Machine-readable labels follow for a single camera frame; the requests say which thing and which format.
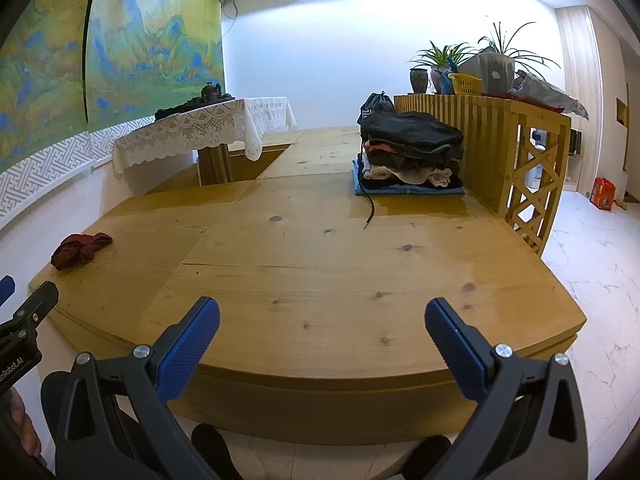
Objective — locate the grey box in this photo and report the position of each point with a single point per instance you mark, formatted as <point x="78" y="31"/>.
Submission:
<point x="487" y="72"/>

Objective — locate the red and white vase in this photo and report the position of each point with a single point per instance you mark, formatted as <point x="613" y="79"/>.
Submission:
<point x="436" y="81"/>

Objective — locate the wooden slatted cabinet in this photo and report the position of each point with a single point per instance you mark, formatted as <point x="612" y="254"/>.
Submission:
<point x="505" y="150"/>

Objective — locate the tall green spider plant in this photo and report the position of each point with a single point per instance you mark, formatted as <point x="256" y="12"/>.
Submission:
<point x="505" y="42"/>

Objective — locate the landscape wall painting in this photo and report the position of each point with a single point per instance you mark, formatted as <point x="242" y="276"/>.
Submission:
<point x="110" y="55"/>

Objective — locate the beige curtain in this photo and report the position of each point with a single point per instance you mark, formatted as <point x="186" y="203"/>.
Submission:
<point x="577" y="85"/>

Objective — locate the maroon knitted garment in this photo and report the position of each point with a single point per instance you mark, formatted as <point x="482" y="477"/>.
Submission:
<point x="80" y="251"/>

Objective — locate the dark ceramic vase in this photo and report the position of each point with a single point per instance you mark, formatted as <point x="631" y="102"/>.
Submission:
<point x="419" y="81"/>

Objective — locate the person's left hand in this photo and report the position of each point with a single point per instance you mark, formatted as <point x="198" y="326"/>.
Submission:
<point x="27" y="430"/>

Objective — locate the yellow plastic basket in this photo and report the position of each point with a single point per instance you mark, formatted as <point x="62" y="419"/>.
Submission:
<point x="467" y="84"/>

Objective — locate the wooden low table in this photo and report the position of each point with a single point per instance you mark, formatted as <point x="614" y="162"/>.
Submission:
<point x="215" y="165"/>

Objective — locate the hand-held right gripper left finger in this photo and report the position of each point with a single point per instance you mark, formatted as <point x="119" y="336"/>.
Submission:
<point x="190" y="345"/>

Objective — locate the dark tea tray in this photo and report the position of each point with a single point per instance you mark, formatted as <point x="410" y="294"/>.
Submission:
<point x="180" y="107"/>

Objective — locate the blue bag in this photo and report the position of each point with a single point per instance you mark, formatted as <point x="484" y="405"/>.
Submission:
<point x="446" y="84"/>

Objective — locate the grey cloth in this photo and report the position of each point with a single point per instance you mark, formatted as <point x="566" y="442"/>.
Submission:
<point x="550" y="92"/>

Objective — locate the white lace tablecloth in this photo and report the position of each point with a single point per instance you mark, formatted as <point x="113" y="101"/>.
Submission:
<point x="200" y="127"/>

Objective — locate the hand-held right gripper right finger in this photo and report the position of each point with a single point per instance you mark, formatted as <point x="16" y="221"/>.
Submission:
<point x="457" y="347"/>

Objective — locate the person's black shoe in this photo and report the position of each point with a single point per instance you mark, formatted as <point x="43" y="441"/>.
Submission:
<point x="212" y="452"/>
<point x="425" y="457"/>

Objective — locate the blue spray bottle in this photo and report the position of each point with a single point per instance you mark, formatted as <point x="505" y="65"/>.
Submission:
<point x="451" y="67"/>

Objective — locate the stack of folded clothes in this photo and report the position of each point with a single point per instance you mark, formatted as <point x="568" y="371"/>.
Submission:
<point x="410" y="150"/>

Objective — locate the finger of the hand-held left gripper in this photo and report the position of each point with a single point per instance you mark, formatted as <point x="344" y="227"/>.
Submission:
<point x="6" y="290"/>
<point x="35" y="305"/>

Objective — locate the dark teapot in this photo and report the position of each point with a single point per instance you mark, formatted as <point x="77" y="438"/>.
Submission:
<point x="211" y="92"/>

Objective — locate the red packet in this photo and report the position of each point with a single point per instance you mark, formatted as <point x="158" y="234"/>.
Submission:
<point x="602" y="194"/>

